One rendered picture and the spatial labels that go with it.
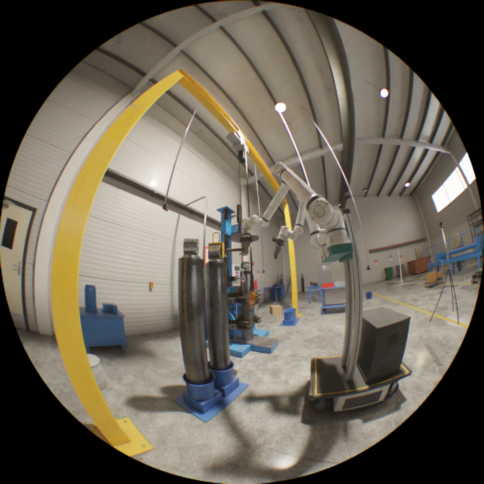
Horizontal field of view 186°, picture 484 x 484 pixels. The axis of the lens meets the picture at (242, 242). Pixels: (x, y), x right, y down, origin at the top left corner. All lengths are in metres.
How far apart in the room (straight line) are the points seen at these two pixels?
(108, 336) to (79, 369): 1.85
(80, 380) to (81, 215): 0.87
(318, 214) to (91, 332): 3.05
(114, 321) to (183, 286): 1.83
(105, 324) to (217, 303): 1.96
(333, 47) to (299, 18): 2.32
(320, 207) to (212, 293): 1.11
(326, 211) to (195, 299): 1.08
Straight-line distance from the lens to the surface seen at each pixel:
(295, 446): 1.45
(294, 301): 5.11
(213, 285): 1.38
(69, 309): 0.91
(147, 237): 3.74
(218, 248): 1.44
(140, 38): 6.57
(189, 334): 1.24
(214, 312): 1.41
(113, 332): 2.81
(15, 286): 3.73
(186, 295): 1.17
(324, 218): 0.93
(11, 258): 3.76
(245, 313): 2.77
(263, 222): 1.55
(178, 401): 1.82
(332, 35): 4.76
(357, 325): 1.30
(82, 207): 0.94
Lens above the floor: 1.29
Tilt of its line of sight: 15 degrees up
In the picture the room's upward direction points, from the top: 2 degrees counter-clockwise
